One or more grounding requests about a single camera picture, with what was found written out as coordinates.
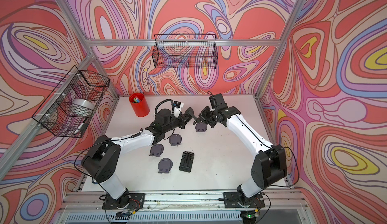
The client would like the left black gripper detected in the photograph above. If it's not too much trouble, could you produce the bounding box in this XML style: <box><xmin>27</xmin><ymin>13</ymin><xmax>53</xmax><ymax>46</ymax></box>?
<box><xmin>162</xmin><ymin>114</ymin><xmax>192</xmax><ymax>134</ymax></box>

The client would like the dark grey phone stand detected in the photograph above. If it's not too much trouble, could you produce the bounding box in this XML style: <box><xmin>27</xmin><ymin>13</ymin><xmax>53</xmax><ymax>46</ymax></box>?
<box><xmin>184</xmin><ymin>107</ymin><xmax>195</xmax><ymax>125</ymax></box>

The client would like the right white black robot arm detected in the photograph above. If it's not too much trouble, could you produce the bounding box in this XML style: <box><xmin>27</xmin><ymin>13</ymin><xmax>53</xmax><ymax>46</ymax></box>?
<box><xmin>194</xmin><ymin>94</ymin><xmax>287</xmax><ymax>207</ymax></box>

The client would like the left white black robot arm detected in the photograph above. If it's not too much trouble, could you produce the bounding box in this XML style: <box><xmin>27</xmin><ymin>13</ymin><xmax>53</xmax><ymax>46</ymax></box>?
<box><xmin>81</xmin><ymin>99</ymin><xmax>195</xmax><ymax>209</ymax></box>

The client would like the grey folded phone stand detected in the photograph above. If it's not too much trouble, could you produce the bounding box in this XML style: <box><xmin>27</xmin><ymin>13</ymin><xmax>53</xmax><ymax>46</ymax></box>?
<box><xmin>195</xmin><ymin>122</ymin><xmax>208</xmax><ymax>133</ymax></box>
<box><xmin>150</xmin><ymin>144</ymin><xmax>164</xmax><ymax>157</ymax></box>
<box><xmin>169</xmin><ymin>134</ymin><xmax>182</xmax><ymax>146</ymax></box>
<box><xmin>158</xmin><ymin>158</ymin><xmax>173</xmax><ymax>174</ymax></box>

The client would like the black rectangular phone stand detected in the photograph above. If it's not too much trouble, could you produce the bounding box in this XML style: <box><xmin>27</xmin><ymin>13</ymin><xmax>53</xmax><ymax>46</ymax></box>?
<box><xmin>179</xmin><ymin>151</ymin><xmax>195</xmax><ymax>173</ymax></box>

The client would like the red cylindrical pen cup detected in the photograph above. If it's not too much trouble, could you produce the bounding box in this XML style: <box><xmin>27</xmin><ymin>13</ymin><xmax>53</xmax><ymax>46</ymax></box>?
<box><xmin>129</xmin><ymin>93</ymin><xmax>150</xmax><ymax>117</ymax></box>

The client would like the white marker in basket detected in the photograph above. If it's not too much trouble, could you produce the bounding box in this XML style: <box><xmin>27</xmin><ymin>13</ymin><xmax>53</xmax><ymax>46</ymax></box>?
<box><xmin>73</xmin><ymin>122</ymin><xmax>86</xmax><ymax>136</ymax></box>

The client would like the rear black wire basket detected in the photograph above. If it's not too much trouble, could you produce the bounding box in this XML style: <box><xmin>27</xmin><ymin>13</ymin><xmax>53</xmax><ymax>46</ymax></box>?
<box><xmin>152</xmin><ymin>33</ymin><xmax>218</xmax><ymax>69</ymax></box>

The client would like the black wire basket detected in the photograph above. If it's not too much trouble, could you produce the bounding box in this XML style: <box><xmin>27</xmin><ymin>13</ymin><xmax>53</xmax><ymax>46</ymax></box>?
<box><xmin>32</xmin><ymin>66</ymin><xmax>110</xmax><ymax>138</ymax></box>
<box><xmin>152</xmin><ymin>33</ymin><xmax>218</xmax><ymax>69</ymax></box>

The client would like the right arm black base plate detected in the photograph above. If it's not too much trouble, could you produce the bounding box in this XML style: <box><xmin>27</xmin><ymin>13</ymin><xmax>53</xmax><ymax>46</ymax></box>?
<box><xmin>219</xmin><ymin>191</ymin><xmax>265</xmax><ymax>209</ymax></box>

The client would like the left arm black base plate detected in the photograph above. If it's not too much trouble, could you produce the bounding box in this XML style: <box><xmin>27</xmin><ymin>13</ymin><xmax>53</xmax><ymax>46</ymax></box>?
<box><xmin>102</xmin><ymin>193</ymin><xmax>146</xmax><ymax>211</ymax></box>

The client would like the left black wire basket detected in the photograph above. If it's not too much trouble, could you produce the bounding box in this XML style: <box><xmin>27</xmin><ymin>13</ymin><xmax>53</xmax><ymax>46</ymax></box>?
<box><xmin>32</xmin><ymin>66</ymin><xmax>110</xmax><ymax>138</ymax></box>

